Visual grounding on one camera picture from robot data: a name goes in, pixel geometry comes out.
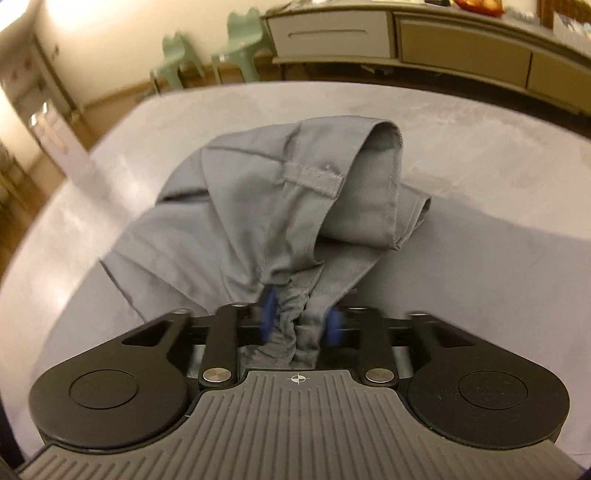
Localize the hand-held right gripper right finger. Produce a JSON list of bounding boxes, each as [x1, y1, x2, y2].
[[323, 307, 472, 387]]

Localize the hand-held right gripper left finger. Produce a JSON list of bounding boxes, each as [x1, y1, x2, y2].
[[121, 288, 280, 387]]

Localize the grey pants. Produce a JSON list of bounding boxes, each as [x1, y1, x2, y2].
[[99, 115, 433, 370]]

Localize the bed with light grey sheet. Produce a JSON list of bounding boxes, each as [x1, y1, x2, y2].
[[0, 80, 591, 472]]

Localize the white boxy object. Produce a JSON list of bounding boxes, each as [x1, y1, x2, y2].
[[28, 102, 94, 177]]

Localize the green plastic chair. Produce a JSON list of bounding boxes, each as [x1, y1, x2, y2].
[[211, 9, 274, 87], [149, 32, 206, 96]]

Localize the long low grey cabinet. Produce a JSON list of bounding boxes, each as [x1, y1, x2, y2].
[[261, 0, 591, 116]]

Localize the orange snack pack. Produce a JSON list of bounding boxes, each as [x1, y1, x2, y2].
[[455, 0, 505, 13]]

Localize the brown box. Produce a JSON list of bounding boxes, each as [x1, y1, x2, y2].
[[538, 0, 591, 48]]

